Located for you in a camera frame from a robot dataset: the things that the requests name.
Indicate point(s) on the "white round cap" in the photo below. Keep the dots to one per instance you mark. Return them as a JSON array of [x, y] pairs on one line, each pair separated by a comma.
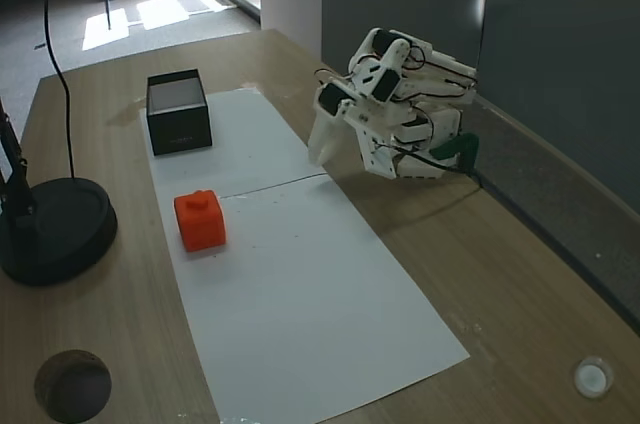
[[593, 377]]

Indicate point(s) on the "black round-base stand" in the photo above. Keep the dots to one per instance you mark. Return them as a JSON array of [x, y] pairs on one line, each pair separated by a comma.
[[55, 234]]

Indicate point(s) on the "green table clamp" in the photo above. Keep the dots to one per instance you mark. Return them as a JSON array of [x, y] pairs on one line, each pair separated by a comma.
[[460, 144]]

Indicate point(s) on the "white paper sheet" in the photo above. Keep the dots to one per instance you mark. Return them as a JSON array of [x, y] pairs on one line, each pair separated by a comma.
[[300, 294], [255, 144]]

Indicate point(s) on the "orange cube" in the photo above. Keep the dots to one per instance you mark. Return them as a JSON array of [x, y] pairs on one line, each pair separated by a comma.
[[202, 221]]

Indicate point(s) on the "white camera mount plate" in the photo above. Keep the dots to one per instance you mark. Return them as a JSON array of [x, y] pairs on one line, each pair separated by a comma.
[[375, 144]]

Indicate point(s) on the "dark brown open box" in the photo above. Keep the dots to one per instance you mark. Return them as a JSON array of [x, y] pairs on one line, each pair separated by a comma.
[[180, 129]]

